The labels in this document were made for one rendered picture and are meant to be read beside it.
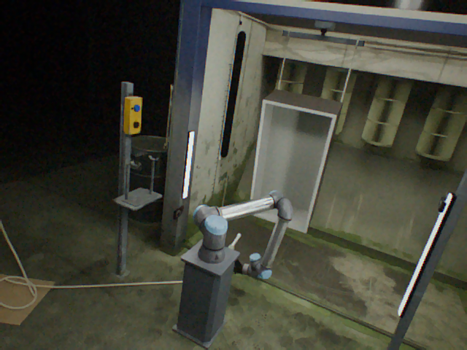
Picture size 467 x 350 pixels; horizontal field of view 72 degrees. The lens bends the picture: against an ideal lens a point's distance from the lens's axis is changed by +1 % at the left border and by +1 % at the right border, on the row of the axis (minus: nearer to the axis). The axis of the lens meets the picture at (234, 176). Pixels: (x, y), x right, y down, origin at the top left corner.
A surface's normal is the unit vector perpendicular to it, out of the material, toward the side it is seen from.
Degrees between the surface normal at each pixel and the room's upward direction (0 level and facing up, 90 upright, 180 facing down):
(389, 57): 90
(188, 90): 90
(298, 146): 102
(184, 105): 90
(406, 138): 90
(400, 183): 57
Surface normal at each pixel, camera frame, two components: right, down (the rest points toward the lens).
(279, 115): -0.41, 0.46
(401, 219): -0.27, -0.28
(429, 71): -0.43, 0.26
